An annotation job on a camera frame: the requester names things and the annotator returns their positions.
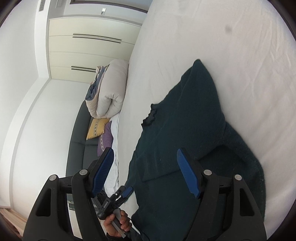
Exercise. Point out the purple patterned cushion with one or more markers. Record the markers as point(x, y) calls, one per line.
point(105, 140)

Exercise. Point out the cream wardrobe with dark handles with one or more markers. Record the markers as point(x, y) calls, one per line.
point(77, 45)

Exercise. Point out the white bed mattress sheet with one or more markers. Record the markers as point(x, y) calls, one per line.
point(248, 47)

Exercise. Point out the dark green knit sweater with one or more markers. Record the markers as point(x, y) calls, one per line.
point(232, 199)

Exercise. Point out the yellow patterned cushion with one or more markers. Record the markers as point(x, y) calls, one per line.
point(96, 128)

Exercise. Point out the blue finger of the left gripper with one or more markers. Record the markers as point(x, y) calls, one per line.
point(120, 193)
point(126, 192)

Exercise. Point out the person left hand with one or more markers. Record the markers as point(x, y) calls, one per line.
point(116, 226)

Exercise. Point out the white pillow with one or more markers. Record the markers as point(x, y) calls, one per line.
point(113, 152)

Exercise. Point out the dark grey upholstered headboard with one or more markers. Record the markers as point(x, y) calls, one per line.
point(81, 152)

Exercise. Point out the folded beige duvet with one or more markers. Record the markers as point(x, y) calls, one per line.
point(106, 93)

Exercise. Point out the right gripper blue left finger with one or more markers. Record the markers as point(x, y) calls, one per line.
point(100, 171)

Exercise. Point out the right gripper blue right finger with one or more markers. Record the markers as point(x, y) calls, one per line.
point(189, 171)

